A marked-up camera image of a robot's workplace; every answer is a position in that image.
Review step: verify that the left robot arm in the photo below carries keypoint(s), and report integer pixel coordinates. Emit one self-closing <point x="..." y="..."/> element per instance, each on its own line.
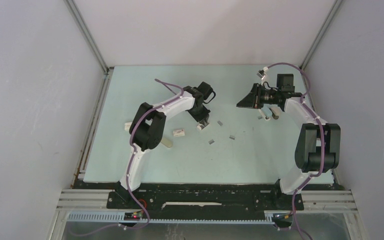
<point x="147" y="128"/>

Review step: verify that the olive green stapler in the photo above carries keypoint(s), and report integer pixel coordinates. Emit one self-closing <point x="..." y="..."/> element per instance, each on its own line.
<point x="166" y="142"/>

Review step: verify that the white stapler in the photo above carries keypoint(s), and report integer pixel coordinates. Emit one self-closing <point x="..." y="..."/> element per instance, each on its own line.
<point x="127" y="126"/>

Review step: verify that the white staple box sleeve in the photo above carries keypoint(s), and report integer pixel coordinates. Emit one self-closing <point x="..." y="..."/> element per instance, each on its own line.
<point x="179" y="133"/>

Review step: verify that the staple tray box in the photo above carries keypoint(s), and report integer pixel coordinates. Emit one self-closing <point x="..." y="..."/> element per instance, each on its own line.
<point x="202" y="125"/>

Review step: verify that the beige brown stapler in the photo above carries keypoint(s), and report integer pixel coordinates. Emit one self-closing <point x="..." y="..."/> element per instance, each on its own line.
<point x="276" y="112"/>

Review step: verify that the right aluminium frame post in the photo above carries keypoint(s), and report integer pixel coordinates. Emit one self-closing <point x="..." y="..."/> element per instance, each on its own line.
<point x="335" y="8"/>

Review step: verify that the light blue stapler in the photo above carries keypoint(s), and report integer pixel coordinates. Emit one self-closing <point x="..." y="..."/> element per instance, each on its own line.
<point x="263" y="115"/>

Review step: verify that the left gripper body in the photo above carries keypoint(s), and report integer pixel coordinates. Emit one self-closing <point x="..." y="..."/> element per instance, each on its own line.
<point x="199" y="114"/>

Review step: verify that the left aluminium frame post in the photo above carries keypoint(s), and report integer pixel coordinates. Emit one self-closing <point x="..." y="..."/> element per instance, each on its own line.
<point x="86" y="33"/>

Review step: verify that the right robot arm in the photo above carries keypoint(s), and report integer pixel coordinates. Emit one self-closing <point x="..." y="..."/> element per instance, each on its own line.
<point x="318" y="146"/>

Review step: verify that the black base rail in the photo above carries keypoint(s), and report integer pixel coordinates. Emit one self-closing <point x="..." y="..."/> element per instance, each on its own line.
<point x="205" y="202"/>

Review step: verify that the aluminium frame post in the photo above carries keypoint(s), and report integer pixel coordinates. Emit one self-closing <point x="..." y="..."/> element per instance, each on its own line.
<point x="86" y="33"/>
<point x="335" y="8"/>

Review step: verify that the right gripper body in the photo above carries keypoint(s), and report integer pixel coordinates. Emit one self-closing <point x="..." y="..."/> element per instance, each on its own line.
<point x="269" y="96"/>

